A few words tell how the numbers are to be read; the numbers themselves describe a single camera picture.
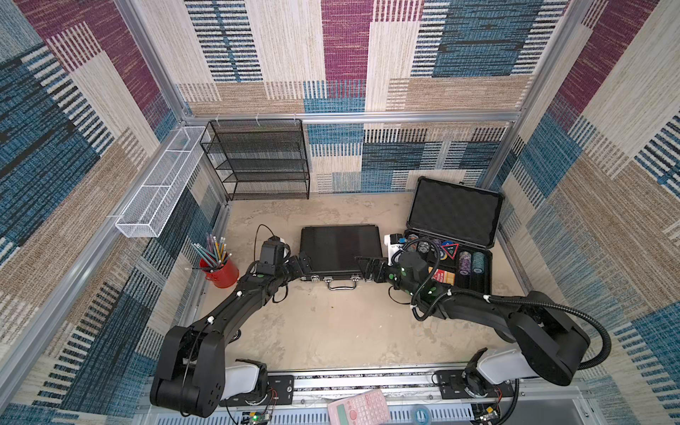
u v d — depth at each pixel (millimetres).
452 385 730
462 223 1010
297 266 780
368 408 700
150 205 726
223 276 922
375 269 743
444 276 922
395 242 760
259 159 1101
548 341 431
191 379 405
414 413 701
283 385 747
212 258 893
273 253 676
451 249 991
